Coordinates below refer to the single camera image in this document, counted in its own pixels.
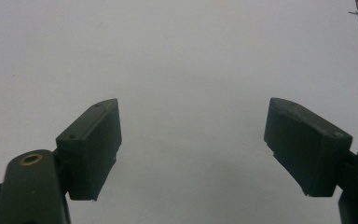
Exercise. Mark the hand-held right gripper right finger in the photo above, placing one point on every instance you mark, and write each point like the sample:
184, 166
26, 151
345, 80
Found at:
307, 146

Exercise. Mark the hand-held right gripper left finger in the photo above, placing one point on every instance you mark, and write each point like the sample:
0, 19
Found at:
87, 149

